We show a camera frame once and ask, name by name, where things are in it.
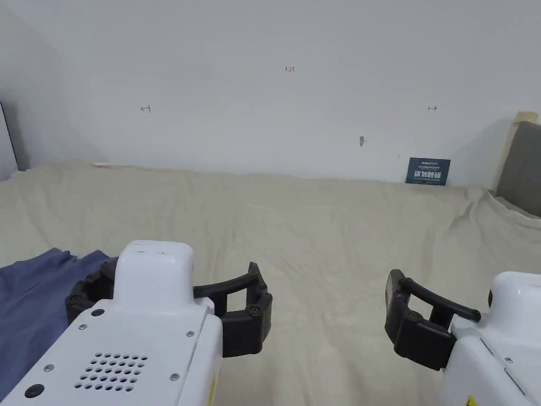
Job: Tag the dark blue shirt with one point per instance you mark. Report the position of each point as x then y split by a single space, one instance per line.
34 296

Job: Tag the grey padded headboard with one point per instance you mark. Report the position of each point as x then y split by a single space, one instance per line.
522 165

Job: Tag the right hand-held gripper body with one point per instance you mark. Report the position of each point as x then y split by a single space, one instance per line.
503 359

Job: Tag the dark blue sign card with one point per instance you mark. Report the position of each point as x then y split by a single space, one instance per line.
427 171

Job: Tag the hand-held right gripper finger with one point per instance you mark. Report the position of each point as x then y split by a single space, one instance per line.
416 334

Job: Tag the bed with beige sheet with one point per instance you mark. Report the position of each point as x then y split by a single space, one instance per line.
304 224

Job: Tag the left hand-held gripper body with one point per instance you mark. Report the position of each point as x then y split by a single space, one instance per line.
139 321

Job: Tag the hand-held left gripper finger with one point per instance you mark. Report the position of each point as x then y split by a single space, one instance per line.
86 292
249 325

